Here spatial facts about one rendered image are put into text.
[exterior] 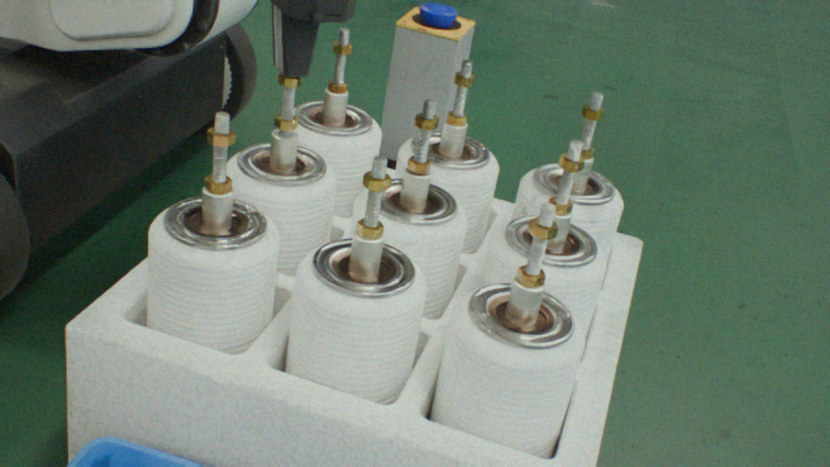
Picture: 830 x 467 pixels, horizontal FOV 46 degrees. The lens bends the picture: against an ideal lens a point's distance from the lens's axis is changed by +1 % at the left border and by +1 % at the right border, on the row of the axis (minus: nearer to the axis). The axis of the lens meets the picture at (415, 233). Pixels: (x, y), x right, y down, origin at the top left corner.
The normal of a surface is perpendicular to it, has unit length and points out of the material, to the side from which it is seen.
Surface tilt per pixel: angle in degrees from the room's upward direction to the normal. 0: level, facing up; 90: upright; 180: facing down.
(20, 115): 45
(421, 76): 90
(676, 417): 0
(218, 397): 90
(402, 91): 90
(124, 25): 90
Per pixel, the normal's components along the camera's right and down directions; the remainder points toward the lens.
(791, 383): 0.15, -0.86
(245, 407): -0.29, 0.44
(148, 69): 0.79, -0.41
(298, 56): 0.48, 0.50
